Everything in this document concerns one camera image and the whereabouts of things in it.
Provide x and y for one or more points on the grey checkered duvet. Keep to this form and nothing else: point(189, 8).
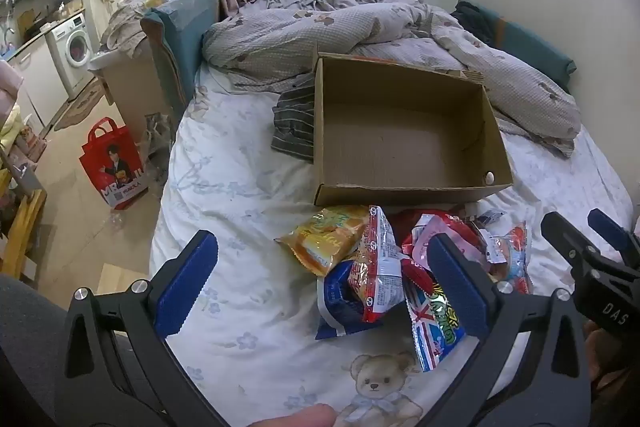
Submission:
point(310, 32)

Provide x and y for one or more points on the small dark packet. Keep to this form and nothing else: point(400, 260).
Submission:
point(492, 216)

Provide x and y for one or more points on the crumpled beige cloth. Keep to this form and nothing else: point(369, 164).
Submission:
point(125, 24)

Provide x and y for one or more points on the clear red print snack packet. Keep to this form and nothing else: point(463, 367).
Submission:
point(515, 257)

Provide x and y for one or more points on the yellow wooden chair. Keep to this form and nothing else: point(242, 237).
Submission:
point(27, 227)

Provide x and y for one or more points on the person's left hand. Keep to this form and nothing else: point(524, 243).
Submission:
point(295, 417)

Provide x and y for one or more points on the bear print bed sheet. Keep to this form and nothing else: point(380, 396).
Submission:
point(240, 217)

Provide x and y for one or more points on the light wooden cabinet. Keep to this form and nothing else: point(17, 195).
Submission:
point(130, 82)

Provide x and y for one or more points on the white washing machine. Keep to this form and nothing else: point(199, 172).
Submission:
point(72, 44)

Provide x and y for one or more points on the orange snack packet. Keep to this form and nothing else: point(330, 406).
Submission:
point(325, 237)

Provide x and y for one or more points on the person's right hand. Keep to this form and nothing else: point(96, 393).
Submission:
point(595, 352)

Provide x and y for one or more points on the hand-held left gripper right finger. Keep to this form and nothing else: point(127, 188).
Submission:
point(460, 289)

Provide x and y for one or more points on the dark blue snack packet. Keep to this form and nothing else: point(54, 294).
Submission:
point(336, 302)

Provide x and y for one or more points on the red white snack packet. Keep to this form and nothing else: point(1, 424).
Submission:
point(380, 279)

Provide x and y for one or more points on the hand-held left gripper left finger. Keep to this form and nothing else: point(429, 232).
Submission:
point(186, 287)

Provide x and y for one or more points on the teal padded headboard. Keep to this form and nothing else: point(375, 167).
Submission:
point(180, 42)

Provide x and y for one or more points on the pink edged snack packet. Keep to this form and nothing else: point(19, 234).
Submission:
point(460, 229)

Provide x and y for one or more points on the teal pillow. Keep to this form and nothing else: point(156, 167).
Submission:
point(530, 42)

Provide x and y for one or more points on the kitchen counter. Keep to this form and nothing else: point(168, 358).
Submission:
point(30, 72)

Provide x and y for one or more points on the flag print snack packet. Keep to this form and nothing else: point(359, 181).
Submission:
point(431, 332)

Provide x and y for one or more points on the dark striped cloth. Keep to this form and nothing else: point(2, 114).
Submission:
point(295, 122)

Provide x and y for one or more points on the small white round object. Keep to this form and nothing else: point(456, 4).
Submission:
point(490, 177)

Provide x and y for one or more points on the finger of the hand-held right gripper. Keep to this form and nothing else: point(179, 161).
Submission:
point(565, 237)
point(607, 227)

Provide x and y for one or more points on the patterned floor rug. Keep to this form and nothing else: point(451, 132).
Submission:
point(82, 104)

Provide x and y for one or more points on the brown cardboard box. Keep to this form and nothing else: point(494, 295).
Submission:
point(400, 142)

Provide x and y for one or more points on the red shopping bag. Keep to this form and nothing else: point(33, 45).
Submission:
point(107, 157)

